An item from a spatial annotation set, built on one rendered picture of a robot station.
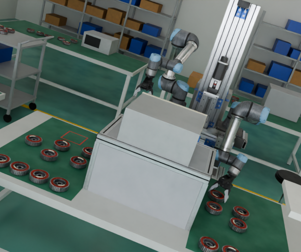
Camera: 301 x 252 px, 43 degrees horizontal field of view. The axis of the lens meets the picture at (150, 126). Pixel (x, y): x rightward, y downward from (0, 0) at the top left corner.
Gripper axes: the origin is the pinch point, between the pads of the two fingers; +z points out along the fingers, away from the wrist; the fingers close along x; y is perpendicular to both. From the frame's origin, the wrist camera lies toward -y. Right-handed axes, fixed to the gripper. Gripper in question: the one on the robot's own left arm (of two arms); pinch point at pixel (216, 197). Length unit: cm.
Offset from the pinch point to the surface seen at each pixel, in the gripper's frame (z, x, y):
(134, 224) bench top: 39, 10, -65
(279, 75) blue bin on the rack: -302, 184, 505
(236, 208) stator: -0.9, -16.7, -3.5
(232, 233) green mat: 13.3, -26.9, -21.3
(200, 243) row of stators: 27, -22, -51
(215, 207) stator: 5.8, -7.6, -13.6
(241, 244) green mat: 15.3, -35.6, -24.7
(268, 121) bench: -123, 62, 215
